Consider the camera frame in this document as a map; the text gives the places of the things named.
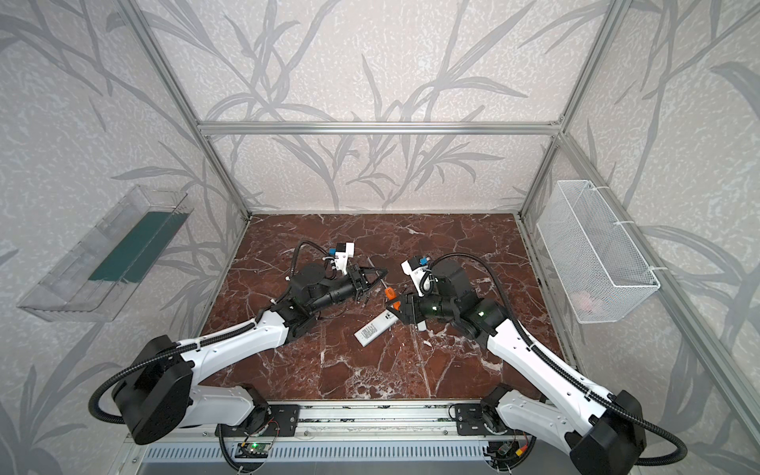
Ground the white wire mesh basket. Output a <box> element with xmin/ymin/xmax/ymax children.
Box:
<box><xmin>538</xmin><ymin>180</ymin><xmax>660</xmax><ymax>325</ymax></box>

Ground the plain white remote control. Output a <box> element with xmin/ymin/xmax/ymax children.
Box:
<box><xmin>354</xmin><ymin>311</ymin><xmax>398</xmax><ymax>348</ymax></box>

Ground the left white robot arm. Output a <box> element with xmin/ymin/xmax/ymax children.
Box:
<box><xmin>110</xmin><ymin>264</ymin><xmax>388</xmax><ymax>445</ymax></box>

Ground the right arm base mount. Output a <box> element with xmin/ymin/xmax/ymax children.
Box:
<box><xmin>447</xmin><ymin>403</ymin><xmax>507</xmax><ymax>437</ymax></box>

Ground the orange handled screwdriver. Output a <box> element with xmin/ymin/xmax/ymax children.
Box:
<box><xmin>382</xmin><ymin>276</ymin><xmax>399</xmax><ymax>308</ymax></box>

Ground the clear plastic wall tray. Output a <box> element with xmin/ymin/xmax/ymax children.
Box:
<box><xmin>18</xmin><ymin>185</ymin><xmax>194</xmax><ymax>323</ymax></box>

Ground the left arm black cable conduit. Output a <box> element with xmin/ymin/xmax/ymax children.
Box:
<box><xmin>87</xmin><ymin>319</ymin><xmax>257</xmax><ymax>426</ymax></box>

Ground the pink item in basket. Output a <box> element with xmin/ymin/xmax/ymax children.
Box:
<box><xmin>570</xmin><ymin>291</ymin><xmax>601</xmax><ymax>315</ymax></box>

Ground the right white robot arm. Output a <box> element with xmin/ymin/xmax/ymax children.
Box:
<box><xmin>387</xmin><ymin>292</ymin><xmax>646</xmax><ymax>474</ymax></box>

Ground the green circuit board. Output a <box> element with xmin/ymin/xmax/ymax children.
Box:
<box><xmin>235</xmin><ymin>443</ymin><xmax>272</xmax><ymax>459</ymax></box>

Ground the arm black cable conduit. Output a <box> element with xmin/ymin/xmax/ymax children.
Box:
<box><xmin>426</xmin><ymin>251</ymin><xmax>689</xmax><ymax>467</ymax></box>
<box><xmin>87</xmin><ymin>319</ymin><xmax>257</xmax><ymax>426</ymax></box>

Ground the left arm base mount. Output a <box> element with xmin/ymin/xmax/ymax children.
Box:
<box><xmin>215</xmin><ymin>404</ymin><xmax>301</xmax><ymax>439</ymax></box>

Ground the aluminium front rail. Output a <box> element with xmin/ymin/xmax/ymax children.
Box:
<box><xmin>123</xmin><ymin>399</ymin><xmax>625</xmax><ymax>443</ymax></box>

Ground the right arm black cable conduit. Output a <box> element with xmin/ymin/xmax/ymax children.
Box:
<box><xmin>426</xmin><ymin>251</ymin><xmax>689</xmax><ymax>467</ymax></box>

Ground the aluminium cage frame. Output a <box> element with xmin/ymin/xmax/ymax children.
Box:
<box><xmin>116</xmin><ymin>1</ymin><xmax>759</xmax><ymax>443</ymax></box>

